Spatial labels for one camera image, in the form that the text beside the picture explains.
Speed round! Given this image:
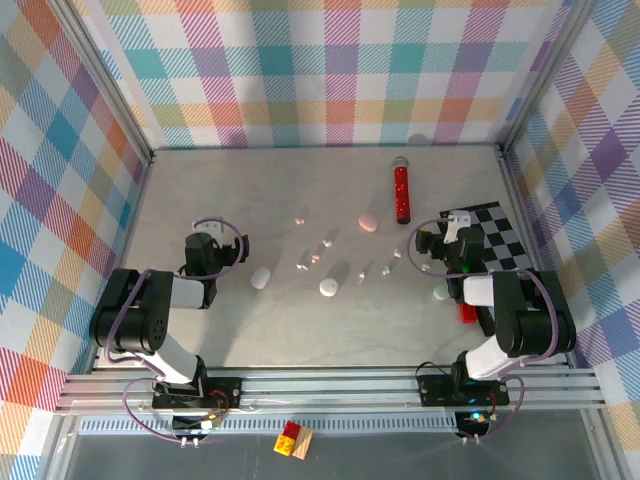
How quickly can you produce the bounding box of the black grey checkerboard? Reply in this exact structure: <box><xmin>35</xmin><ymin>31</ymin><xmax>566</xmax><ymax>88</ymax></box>
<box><xmin>438</xmin><ymin>200</ymin><xmax>541</xmax><ymax>339</ymax></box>

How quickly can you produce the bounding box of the red glitter microphone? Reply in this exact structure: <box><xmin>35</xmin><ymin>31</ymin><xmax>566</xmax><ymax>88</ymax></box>
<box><xmin>389</xmin><ymin>155</ymin><xmax>414</xmax><ymax>225</ymax></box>

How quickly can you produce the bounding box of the small black controller board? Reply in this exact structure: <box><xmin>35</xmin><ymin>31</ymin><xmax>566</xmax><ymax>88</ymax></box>
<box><xmin>171</xmin><ymin>413</ymin><xmax>226</xmax><ymax>435</ymax></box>
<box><xmin>457</xmin><ymin>409</ymin><xmax>494</xmax><ymax>431</ymax></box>

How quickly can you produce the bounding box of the red yellow toy brick block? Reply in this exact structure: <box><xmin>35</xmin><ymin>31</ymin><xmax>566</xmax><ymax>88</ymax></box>
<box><xmin>273</xmin><ymin>421</ymin><xmax>303</xmax><ymax>456</ymax></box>

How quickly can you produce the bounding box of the wooden block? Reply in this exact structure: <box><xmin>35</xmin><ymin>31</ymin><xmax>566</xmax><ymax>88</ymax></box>
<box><xmin>291</xmin><ymin>428</ymin><xmax>315</xmax><ymax>460</ymax></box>

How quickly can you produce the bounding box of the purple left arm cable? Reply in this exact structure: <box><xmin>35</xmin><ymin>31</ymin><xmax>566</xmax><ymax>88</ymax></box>
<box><xmin>102</xmin><ymin>214</ymin><xmax>251</xmax><ymax>446</ymax></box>

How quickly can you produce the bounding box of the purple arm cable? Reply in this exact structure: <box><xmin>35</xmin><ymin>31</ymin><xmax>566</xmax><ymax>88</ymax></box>
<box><xmin>407</xmin><ymin>215</ymin><xmax>561</xmax><ymax>446</ymax></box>
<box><xmin>102</xmin><ymin>214</ymin><xmax>251</xmax><ymax>446</ymax></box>

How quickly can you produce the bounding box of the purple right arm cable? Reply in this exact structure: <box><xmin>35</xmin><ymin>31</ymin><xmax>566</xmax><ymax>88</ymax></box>
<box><xmin>407</xmin><ymin>215</ymin><xmax>561</xmax><ymax>446</ymax></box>

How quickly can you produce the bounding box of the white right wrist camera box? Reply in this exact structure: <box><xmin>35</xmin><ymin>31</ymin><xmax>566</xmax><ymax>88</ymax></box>
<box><xmin>446</xmin><ymin>210</ymin><xmax>472</xmax><ymax>245</ymax></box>

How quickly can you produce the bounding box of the aluminium frame side rail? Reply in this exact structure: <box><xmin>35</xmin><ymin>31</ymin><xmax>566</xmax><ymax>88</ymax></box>
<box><xmin>497</xmin><ymin>147</ymin><xmax>576</xmax><ymax>366</ymax></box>

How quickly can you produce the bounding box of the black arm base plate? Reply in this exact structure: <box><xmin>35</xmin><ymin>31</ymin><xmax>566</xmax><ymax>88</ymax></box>
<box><xmin>416</xmin><ymin>372</ymin><xmax>511</xmax><ymax>407</ymax></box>
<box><xmin>151</xmin><ymin>377</ymin><xmax>244</xmax><ymax>409</ymax></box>

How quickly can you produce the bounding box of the aluminium mounting rail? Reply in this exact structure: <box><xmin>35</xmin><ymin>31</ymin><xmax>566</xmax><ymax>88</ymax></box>
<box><xmin>53</xmin><ymin>367</ymin><xmax>609</xmax><ymax>416</ymax></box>

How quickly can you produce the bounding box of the grey slotted cable duct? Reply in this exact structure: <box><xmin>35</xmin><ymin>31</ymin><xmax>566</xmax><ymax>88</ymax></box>
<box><xmin>77</xmin><ymin>414</ymin><xmax>461</xmax><ymax>436</ymax></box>

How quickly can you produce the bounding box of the aluminium corner post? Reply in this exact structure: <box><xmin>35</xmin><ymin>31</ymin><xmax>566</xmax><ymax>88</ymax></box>
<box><xmin>49</xmin><ymin>0</ymin><xmax>156</xmax><ymax>166</ymax></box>
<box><xmin>497</xmin><ymin>0</ymin><xmax>601</xmax><ymax>159</ymax></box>

